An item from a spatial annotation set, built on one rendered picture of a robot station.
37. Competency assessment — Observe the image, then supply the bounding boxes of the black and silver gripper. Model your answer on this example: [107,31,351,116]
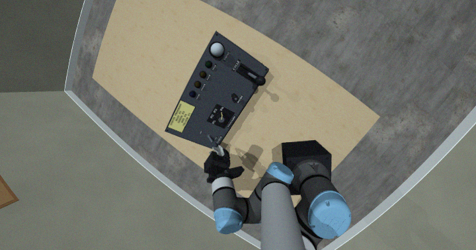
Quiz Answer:
[204,145,231,183]

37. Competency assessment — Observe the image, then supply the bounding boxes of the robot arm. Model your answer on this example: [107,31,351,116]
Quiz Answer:
[212,159,351,250]

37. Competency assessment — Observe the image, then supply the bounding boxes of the dark grey control panel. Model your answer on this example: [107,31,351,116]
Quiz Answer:
[165,31,269,149]

